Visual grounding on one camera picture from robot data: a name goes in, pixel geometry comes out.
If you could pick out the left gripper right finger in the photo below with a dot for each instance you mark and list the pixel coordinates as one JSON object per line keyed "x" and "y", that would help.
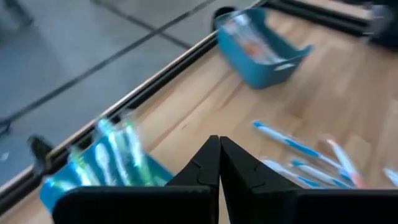
{"x": 295, "y": 208}

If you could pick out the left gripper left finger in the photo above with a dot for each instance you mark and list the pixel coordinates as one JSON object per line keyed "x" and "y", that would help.
{"x": 140, "y": 205}

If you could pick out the orange toothbrush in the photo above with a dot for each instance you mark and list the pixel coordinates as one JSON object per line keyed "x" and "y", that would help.
{"x": 346, "y": 161}
{"x": 264, "y": 49}
{"x": 245, "y": 40}

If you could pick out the turquoise plastic bin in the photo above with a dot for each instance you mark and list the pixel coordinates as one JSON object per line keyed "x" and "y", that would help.
{"x": 49, "y": 193}

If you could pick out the black table clamp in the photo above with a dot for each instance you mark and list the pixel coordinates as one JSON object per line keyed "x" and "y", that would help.
{"x": 38, "y": 152}

